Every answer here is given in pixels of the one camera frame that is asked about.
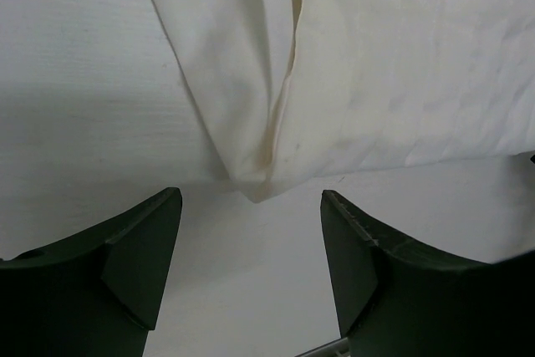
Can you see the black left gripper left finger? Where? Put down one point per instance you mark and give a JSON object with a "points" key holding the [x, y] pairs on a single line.
{"points": [[95, 293]]}

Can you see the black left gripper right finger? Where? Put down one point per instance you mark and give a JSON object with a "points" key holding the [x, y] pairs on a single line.
{"points": [[397, 296]]}

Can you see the white pleated skirt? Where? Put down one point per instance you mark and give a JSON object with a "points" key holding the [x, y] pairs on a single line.
{"points": [[293, 89]]}

